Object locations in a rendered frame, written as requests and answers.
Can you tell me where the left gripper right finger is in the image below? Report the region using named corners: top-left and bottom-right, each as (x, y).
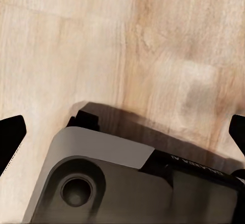
top-left (229, 115), bottom-right (245, 156)

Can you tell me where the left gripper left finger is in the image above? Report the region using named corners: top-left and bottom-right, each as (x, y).
top-left (0, 115), bottom-right (27, 176)

